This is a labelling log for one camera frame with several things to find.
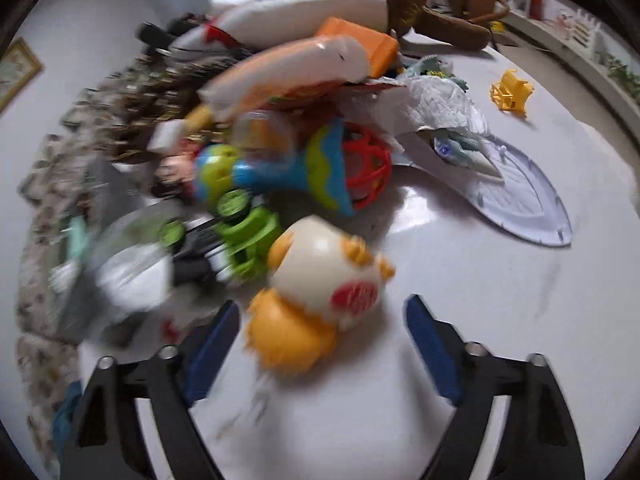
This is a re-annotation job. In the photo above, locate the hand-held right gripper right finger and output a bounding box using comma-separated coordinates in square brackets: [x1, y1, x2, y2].
[404, 294, 586, 480]

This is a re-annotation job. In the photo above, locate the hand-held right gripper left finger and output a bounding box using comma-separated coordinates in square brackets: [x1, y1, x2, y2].
[60, 300, 242, 480]

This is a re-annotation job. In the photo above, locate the green toy car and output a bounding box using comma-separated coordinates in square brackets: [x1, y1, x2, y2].
[160, 187, 284, 286]

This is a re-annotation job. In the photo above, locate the orange white chick toy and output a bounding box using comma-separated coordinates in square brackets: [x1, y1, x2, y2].
[244, 215, 397, 374]

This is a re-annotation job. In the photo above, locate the white pointed plastic board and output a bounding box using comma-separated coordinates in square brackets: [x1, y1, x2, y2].
[400, 127, 574, 249]

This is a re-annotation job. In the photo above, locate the small doll figure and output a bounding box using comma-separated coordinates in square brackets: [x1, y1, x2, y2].
[150, 135, 202, 197]

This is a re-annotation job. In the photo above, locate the colourful rattle with red ball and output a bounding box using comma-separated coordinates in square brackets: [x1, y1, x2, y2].
[192, 120, 394, 217]

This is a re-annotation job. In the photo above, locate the grey blue toy figure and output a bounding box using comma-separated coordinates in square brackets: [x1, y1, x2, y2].
[430, 130, 504, 181]

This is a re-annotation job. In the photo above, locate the floral patterned cloth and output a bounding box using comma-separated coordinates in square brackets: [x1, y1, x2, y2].
[15, 55, 206, 463]

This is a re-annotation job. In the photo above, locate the crumpled clear plastic bag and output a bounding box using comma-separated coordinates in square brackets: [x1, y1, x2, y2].
[345, 77, 489, 154]

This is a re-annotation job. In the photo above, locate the yellow toy chair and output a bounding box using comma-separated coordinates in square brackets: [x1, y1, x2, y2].
[489, 69, 535, 114]

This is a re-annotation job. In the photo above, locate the teal plastic dinosaur toy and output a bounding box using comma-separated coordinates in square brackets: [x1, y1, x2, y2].
[402, 55, 469, 92]

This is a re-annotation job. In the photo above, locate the white orange snack packet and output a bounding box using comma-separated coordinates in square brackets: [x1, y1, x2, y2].
[197, 35, 372, 122]

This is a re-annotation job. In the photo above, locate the orange box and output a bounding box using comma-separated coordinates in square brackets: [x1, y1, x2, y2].
[315, 16, 400, 79]

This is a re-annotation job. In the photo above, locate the brown plush toy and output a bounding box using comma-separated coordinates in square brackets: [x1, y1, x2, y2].
[385, 0, 494, 51]

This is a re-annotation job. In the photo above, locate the leafy green plant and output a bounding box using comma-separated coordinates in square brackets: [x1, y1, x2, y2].
[606, 55, 640, 97]

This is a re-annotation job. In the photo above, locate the gold framed picture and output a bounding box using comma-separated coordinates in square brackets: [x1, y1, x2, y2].
[0, 39, 45, 114]

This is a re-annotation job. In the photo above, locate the white long plush toy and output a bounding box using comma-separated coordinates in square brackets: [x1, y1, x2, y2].
[170, 0, 391, 54]

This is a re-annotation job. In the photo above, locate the wicker chair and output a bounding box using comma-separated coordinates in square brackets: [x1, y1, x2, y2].
[430, 0, 511, 24]

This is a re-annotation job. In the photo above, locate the white wooden rack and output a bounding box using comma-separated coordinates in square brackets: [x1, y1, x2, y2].
[555, 10, 609, 49]

